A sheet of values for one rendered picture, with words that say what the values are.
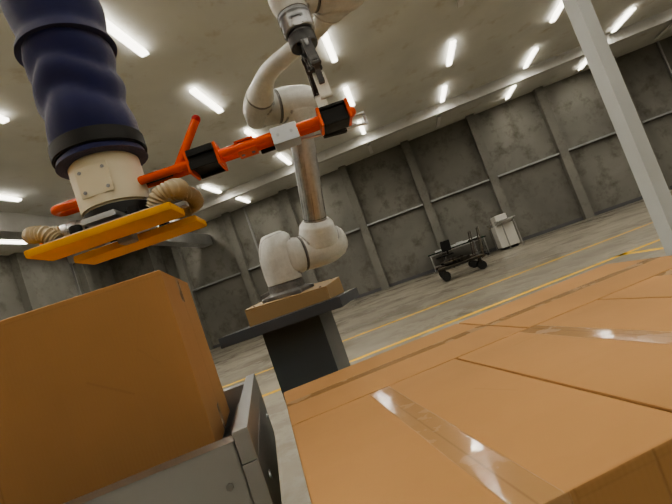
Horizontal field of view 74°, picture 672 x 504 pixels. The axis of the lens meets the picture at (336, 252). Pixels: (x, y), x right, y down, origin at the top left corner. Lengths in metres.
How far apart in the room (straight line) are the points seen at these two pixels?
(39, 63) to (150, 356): 0.75
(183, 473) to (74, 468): 0.27
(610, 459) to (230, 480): 0.60
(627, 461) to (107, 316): 0.89
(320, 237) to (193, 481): 1.23
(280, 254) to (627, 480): 1.52
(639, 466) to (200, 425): 0.77
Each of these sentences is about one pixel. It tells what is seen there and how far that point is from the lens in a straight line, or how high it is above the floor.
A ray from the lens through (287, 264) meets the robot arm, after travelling 1.86.
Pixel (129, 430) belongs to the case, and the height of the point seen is 0.66.
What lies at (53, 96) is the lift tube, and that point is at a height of 1.44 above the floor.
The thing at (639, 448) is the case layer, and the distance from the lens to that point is 0.56.
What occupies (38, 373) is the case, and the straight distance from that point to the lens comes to 1.08.
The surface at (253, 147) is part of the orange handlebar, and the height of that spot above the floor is 1.19.
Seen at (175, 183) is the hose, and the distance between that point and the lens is 1.12.
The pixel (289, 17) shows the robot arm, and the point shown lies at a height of 1.48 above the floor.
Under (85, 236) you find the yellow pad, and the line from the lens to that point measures 1.14.
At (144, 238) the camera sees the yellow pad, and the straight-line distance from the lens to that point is 1.29.
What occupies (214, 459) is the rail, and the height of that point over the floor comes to 0.58.
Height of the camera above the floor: 0.79
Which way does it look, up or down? 4 degrees up
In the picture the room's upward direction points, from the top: 20 degrees counter-clockwise
